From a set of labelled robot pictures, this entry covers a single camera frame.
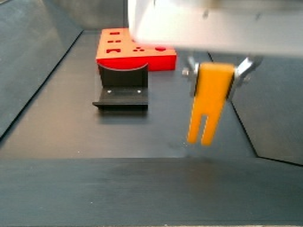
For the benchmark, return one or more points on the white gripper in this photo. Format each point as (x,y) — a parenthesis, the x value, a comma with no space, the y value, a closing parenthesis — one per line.
(262,27)

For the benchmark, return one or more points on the black curved holder stand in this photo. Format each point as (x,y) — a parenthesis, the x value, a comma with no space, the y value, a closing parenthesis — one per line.
(125,88)

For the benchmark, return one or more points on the red shape-hole board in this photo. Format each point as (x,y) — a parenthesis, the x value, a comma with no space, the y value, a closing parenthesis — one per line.
(121,53)

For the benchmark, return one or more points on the yellow two-pronged peg object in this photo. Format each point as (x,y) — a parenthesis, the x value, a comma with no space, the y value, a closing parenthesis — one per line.
(213,86)

